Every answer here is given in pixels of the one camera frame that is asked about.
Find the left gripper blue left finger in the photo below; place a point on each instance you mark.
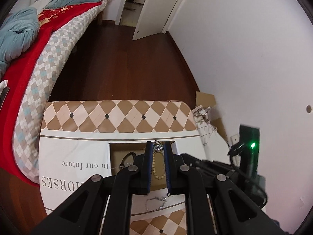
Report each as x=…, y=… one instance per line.
x=102, y=205

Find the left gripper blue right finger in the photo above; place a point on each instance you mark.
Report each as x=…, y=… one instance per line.
x=214, y=204

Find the black fitness band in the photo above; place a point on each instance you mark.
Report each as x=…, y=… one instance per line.
x=124, y=162

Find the checkered tablecloth with text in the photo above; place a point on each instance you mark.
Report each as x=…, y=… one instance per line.
x=81, y=138

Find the brown cardboard box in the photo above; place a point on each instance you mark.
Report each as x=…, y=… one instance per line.
x=208, y=102

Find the checkered bed cover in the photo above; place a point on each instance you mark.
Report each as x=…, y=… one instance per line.
x=65, y=31

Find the black stick on bed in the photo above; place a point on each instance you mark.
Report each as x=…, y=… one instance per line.
x=3, y=95

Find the white paper tag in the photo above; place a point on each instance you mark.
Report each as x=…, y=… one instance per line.
x=3, y=84

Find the white door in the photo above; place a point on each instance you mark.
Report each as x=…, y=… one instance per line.
x=153, y=17

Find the blue quilt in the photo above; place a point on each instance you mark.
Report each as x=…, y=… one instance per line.
x=20, y=30

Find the red bed sheet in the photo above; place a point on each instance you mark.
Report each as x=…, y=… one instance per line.
x=17, y=74

